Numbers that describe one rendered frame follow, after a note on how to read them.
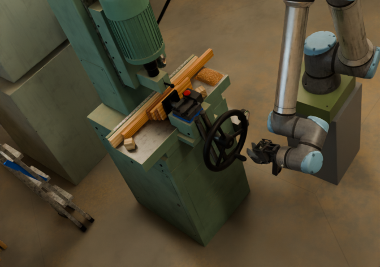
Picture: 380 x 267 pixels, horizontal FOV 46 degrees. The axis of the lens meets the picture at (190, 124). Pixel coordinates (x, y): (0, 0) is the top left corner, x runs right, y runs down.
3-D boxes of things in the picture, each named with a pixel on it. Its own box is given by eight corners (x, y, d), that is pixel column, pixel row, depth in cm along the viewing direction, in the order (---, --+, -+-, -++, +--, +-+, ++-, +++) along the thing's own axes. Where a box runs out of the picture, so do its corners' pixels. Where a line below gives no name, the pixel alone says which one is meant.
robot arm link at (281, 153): (301, 158, 185) (288, 175, 181) (292, 156, 189) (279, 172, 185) (293, 142, 181) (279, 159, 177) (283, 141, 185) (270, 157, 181)
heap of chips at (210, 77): (214, 86, 208) (212, 82, 206) (193, 78, 215) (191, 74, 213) (224, 74, 211) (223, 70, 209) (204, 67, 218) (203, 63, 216)
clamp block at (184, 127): (194, 140, 192) (189, 126, 186) (172, 129, 200) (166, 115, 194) (216, 117, 198) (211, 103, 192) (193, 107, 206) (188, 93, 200)
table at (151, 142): (161, 183, 185) (156, 174, 181) (113, 154, 203) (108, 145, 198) (247, 89, 209) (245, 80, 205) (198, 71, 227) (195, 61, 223)
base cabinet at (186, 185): (204, 248, 254) (170, 175, 204) (136, 202, 288) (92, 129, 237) (251, 190, 272) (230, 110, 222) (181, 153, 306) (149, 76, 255)
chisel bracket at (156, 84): (162, 96, 199) (156, 82, 193) (141, 86, 207) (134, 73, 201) (173, 86, 202) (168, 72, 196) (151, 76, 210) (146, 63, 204)
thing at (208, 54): (126, 141, 198) (123, 135, 195) (124, 139, 199) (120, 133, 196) (214, 55, 223) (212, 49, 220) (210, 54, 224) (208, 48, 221)
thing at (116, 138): (114, 148, 197) (110, 141, 193) (111, 146, 198) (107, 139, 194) (200, 64, 221) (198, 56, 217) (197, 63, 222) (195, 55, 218)
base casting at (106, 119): (170, 174, 204) (164, 162, 198) (92, 128, 237) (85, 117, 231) (229, 110, 222) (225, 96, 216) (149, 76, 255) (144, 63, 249)
